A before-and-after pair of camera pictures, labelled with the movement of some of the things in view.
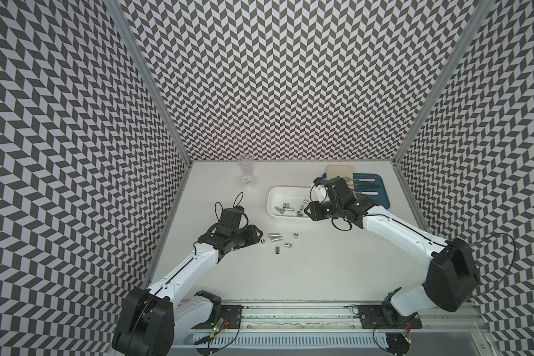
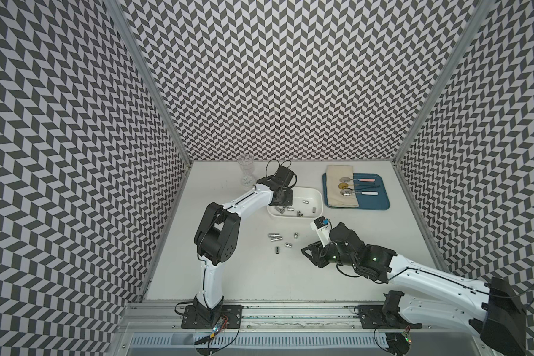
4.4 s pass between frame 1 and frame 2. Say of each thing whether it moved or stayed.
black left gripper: moved
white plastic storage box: stayed
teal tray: stayed
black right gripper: moved
